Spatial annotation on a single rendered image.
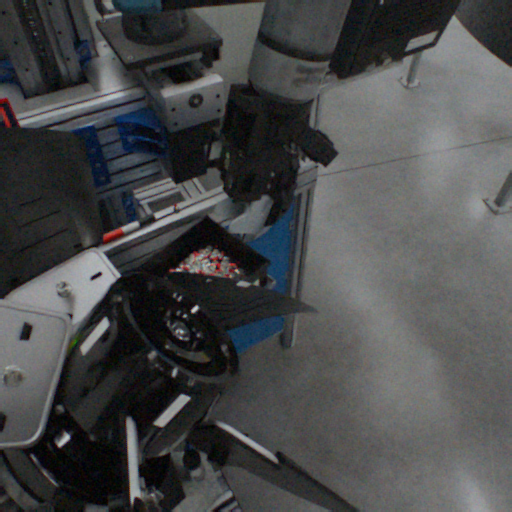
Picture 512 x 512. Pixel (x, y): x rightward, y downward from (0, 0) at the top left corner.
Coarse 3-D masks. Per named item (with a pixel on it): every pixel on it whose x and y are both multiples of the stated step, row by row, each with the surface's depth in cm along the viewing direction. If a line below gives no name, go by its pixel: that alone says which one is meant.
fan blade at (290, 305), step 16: (176, 272) 70; (192, 288) 64; (208, 288) 64; (224, 288) 64; (240, 288) 65; (256, 288) 67; (208, 304) 56; (224, 304) 56; (240, 304) 56; (256, 304) 57; (272, 304) 59; (288, 304) 62; (304, 304) 65; (224, 320) 49; (240, 320) 50; (256, 320) 51
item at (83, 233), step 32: (0, 128) 52; (32, 128) 54; (0, 160) 48; (32, 160) 49; (64, 160) 50; (0, 192) 44; (32, 192) 45; (64, 192) 46; (0, 224) 42; (32, 224) 42; (64, 224) 43; (96, 224) 44; (0, 256) 40; (32, 256) 40; (64, 256) 41; (0, 288) 39
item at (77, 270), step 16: (80, 256) 41; (96, 256) 41; (48, 272) 40; (64, 272) 40; (80, 272) 40; (96, 272) 40; (112, 272) 40; (16, 288) 39; (32, 288) 39; (48, 288) 39; (80, 288) 39; (96, 288) 39; (32, 304) 38; (48, 304) 38; (64, 304) 39; (80, 304) 39; (80, 320) 38
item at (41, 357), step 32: (0, 320) 28; (32, 320) 30; (64, 320) 32; (0, 352) 28; (32, 352) 30; (64, 352) 32; (0, 384) 29; (32, 384) 30; (32, 416) 30; (0, 448) 29
